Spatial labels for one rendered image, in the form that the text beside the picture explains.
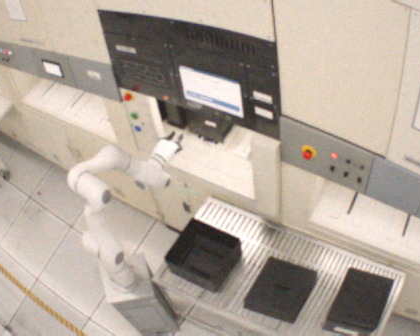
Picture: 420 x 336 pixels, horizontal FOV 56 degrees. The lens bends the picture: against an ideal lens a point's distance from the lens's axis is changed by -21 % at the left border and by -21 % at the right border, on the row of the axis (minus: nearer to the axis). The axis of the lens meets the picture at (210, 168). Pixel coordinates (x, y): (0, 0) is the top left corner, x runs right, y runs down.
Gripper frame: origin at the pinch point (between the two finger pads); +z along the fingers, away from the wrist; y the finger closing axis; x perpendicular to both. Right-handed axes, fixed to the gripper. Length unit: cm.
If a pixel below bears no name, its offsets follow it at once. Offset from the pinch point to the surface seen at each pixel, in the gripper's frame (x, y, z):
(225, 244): -40, 36, -24
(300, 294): -33, 87, -37
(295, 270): -33, 78, -26
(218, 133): -17.5, 8.5, 22.1
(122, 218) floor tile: -119, -69, -8
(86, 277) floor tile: -119, -66, -68
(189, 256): -42, 23, -37
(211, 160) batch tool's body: -32.0, 6.9, 14.2
